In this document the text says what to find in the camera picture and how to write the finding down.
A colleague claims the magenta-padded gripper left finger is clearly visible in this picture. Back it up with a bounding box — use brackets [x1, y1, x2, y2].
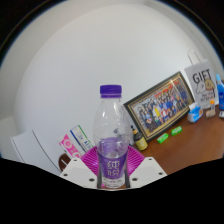
[59, 146, 100, 189]

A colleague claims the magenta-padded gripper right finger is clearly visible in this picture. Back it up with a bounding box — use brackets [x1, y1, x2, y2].
[125, 146, 168, 188]

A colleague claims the clear purple-capped water bottle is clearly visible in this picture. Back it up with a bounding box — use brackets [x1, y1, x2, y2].
[92, 84, 133, 189]

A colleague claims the dark yellow-labelled pump bottle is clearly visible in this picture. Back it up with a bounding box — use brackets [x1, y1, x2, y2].
[131, 125, 149, 152]

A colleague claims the white refrigerator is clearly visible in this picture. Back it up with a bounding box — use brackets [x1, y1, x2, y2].
[9, 129, 63, 176]

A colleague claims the framed group photo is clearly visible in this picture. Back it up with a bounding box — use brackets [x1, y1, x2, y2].
[123, 70, 196, 142]

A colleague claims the blue tissue pack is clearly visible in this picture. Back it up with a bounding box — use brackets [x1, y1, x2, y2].
[186, 102, 204, 124]

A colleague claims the white paper gift bag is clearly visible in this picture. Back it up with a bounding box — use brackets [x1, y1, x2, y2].
[183, 49, 220, 105]

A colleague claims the blue detergent bottle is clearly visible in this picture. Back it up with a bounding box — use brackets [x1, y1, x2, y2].
[214, 73, 224, 111]

